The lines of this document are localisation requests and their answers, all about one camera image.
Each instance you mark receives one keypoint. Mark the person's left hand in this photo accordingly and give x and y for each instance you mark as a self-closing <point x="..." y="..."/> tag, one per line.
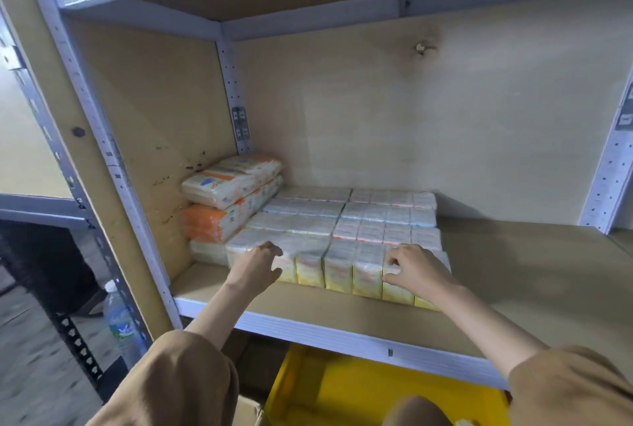
<point x="252" y="267"/>

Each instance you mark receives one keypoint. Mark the person's right hand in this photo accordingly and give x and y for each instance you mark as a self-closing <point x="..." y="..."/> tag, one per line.
<point x="425" y="272"/>

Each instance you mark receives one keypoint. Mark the person's left fingers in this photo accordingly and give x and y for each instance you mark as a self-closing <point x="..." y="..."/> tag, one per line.
<point x="272" y="255"/>

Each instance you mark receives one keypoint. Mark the person's right thumb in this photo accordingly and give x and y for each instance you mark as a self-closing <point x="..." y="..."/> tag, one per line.
<point x="393" y="280"/>

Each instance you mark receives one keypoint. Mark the tissue packet bundle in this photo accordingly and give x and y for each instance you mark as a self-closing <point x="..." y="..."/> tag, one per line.
<point x="353" y="267"/>
<point x="309" y="255"/>

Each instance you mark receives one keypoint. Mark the person's right forearm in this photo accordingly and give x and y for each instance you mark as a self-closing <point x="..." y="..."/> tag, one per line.
<point x="489" y="329"/>

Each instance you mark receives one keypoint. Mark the person's left forearm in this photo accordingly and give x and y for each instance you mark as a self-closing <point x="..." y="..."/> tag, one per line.
<point x="222" y="312"/>

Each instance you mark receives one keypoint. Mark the stack of white tissue packets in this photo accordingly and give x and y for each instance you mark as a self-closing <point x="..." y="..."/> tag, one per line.
<point x="316" y="215"/>

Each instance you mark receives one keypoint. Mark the plain white tissue pack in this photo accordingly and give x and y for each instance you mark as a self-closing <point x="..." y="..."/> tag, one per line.
<point x="207" y="251"/>

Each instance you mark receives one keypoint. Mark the orange tissue pack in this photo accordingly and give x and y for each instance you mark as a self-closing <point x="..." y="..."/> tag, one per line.
<point x="210" y="223"/>

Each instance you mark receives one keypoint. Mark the white orange-striped tissue pack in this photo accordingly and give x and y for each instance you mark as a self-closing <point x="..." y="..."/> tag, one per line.
<point x="232" y="178"/>

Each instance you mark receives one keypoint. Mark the yellow plastic bin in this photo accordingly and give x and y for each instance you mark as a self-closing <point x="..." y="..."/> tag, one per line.
<point x="356" y="391"/>

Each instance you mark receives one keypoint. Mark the metal shelf rack with wooden boards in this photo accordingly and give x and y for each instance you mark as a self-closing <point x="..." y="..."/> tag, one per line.
<point x="519" y="262"/>

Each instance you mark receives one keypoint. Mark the person's knee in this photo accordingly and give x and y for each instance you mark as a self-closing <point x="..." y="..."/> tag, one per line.
<point x="418" y="413"/>

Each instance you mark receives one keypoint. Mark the brown cardboard box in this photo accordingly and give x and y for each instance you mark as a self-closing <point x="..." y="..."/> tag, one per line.
<point x="247" y="413"/>

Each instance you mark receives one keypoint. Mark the person's tan left sleeve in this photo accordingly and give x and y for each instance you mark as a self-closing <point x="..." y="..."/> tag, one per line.
<point x="173" y="381"/>

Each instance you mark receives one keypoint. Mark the person's tan sleeve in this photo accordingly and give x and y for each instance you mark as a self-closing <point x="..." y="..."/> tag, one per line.
<point x="173" y="381"/>
<point x="573" y="386"/>

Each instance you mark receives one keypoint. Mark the clear plastic water bottle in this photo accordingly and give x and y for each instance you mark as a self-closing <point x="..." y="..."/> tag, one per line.
<point x="121" y="324"/>

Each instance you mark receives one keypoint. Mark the person's tan right sleeve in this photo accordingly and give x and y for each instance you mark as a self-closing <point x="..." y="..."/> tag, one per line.
<point x="573" y="386"/>

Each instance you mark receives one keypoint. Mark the black perforated metal upright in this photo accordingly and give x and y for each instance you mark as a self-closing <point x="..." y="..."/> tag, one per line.
<point x="74" y="336"/>

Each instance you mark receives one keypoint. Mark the grey neighbouring shelf rack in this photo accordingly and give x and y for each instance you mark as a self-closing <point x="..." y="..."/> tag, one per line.
<point x="29" y="143"/>

